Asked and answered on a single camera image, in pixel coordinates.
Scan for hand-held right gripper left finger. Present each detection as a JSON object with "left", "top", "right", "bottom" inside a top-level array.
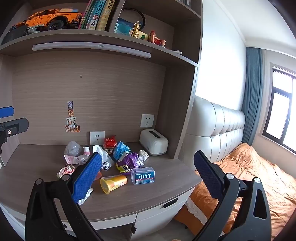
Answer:
[{"left": 25, "top": 152, "right": 104, "bottom": 241}]

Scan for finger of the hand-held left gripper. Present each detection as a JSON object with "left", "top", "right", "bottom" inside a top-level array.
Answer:
[
  {"left": 0, "top": 117, "right": 29, "bottom": 154},
  {"left": 0, "top": 106, "right": 15, "bottom": 119}
]

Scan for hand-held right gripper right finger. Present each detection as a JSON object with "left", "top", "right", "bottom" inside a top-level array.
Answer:
[{"left": 194, "top": 150, "right": 272, "bottom": 241}]

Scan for clear plastic bag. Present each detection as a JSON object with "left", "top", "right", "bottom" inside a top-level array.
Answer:
[{"left": 64, "top": 141, "right": 83, "bottom": 157}]

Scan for red snack packet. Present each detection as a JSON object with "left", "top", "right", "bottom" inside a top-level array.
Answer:
[{"left": 103, "top": 136, "right": 117, "bottom": 154}]

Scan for blue snack packet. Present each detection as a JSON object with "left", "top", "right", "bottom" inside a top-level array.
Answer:
[{"left": 113, "top": 141, "right": 131, "bottom": 162}]

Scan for white tissue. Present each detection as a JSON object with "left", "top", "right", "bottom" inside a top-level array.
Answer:
[{"left": 77, "top": 187, "right": 94, "bottom": 206}]

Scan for pink wrapper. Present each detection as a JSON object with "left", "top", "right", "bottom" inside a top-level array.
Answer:
[{"left": 63, "top": 146, "right": 93, "bottom": 165}]

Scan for red white crumpled wrapper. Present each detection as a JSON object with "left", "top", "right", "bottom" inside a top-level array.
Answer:
[{"left": 57, "top": 164, "right": 76, "bottom": 178}]

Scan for yellow plastic cup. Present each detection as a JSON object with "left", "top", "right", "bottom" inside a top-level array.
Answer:
[{"left": 100, "top": 175, "right": 128, "bottom": 194}]

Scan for white wrapper black print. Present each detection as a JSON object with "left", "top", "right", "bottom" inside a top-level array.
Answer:
[{"left": 92, "top": 145, "right": 114, "bottom": 172}]

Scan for purple snack packet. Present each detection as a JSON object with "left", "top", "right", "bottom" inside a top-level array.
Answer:
[{"left": 115, "top": 152, "right": 139, "bottom": 175}]

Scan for white desk drawer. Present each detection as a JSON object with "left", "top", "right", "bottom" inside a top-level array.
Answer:
[
  {"left": 135, "top": 188, "right": 195, "bottom": 235},
  {"left": 58, "top": 213, "right": 137, "bottom": 231}
]

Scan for white padded headboard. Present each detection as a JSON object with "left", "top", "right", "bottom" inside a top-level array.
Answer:
[{"left": 184, "top": 96, "right": 245, "bottom": 170}]

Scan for blue plastic box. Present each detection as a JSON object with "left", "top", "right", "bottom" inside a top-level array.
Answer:
[{"left": 131, "top": 166, "right": 156, "bottom": 185}]

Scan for bed with orange sheet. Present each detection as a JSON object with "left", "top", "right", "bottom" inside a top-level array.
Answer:
[{"left": 173, "top": 142, "right": 296, "bottom": 241}]

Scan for crumpled paper ball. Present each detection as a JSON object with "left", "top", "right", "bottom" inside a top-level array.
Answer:
[{"left": 138, "top": 150, "right": 149, "bottom": 166}]

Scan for white ribbed cushion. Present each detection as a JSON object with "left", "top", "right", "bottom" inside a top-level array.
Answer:
[{"left": 139, "top": 129, "right": 169, "bottom": 156}]

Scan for dark box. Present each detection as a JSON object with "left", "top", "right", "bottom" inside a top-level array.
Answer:
[{"left": 1, "top": 24, "right": 28, "bottom": 45}]

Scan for wooden desk with bookshelf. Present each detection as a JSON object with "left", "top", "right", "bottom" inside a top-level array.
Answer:
[{"left": 0, "top": 0, "right": 204, "bottom": 241}]

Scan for blue curtain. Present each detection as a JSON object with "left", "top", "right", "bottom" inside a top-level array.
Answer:
[{"left": 242, "top": 46, "right": 264, "bottom": 146}]

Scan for orange toy truck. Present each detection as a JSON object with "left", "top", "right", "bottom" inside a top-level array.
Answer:
[{"left": 14, "top": 8, "right": 83, "bottom": 32}]

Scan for black framed window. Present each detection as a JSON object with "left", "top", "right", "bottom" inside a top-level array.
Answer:
[{"left": 260, "top": 62, "right": 296, "bottom": 156}]

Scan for white light bar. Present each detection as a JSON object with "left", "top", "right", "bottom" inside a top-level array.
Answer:
[{"left": 32, "top": 42, "right": 151, "bottom": 59}]

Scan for row of books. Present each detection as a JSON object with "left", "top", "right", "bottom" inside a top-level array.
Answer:
[{"left": 79, "top": 0, "right": 116, "bottom": 32}]

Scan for red figurine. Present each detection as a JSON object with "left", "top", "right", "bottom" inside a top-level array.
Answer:
[{"left": 147, "top": 30, "right": 166, "bottom": 48}]

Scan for golden pagoda model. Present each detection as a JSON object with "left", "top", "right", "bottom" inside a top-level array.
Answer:
[{"left": 130, "top": 20, "right": 142, "bottom": 39}]

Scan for white wall socket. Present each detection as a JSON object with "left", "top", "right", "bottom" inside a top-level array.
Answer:
[
  {"left": 140, "top": 113, "right": 155, "bottom": 128},
  {"left": 90, "top": 131, "right": 105, "bottom": 146}
]

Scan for group of cartoon wall stickers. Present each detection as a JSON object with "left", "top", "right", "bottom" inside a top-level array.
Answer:
[{"left": 65, "top": 101, "right": 80, "bottom": 133}]

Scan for blue picture ornament black ring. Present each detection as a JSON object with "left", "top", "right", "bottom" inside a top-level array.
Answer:
[{"left": 114, "top": 8, "right": 146, "bottom": 37}]

